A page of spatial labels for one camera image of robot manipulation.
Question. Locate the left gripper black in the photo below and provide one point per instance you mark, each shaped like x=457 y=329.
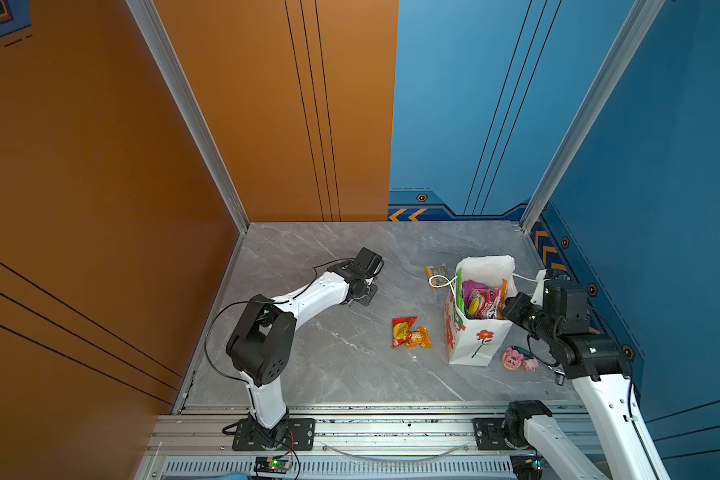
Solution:
x=367 y=298

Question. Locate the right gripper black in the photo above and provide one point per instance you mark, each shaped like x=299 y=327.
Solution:
x=511 y=309

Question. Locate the clear orange cracker packet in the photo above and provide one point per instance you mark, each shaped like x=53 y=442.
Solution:
x=437 y=276

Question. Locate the orange Fox's fruits candy bag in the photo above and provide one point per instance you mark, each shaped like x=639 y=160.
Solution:
x=494 y=303

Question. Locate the white floral paper bag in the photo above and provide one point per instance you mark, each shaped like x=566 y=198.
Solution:
x=474 y=342

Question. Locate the green Lay's chips bag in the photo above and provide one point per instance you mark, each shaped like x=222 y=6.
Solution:
x=458 y=293

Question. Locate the purple grape candy bag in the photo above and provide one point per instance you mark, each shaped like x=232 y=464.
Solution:
x=475 y=296

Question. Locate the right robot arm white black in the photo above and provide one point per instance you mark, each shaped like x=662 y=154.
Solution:
x=597 y=367

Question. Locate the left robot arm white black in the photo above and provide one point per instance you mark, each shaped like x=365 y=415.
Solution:
x=260 y=345

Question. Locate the red small snack packet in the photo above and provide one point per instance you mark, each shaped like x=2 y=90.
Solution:
x=401 y=330

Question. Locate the orange small candy packet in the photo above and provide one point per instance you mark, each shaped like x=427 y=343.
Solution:
x=419 y=338

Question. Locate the left electronics board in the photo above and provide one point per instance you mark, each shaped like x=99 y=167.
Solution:
x=273 y=466

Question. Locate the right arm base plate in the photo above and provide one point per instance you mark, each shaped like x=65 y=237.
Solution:
x=490 y=434

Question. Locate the aluminium front rail frame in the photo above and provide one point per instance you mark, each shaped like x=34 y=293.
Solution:
x=364 y=441

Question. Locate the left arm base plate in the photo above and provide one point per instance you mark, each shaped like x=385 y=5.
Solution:
x=297 y=434

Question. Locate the right aluminium corner post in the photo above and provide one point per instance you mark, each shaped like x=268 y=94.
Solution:
x=627 y=41

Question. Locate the aluminium corner post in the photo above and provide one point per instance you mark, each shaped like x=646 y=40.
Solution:
x=627 y=41
x=153 y=31

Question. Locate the left aluminium corner post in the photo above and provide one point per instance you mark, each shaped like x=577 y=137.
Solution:
x=153 y=31

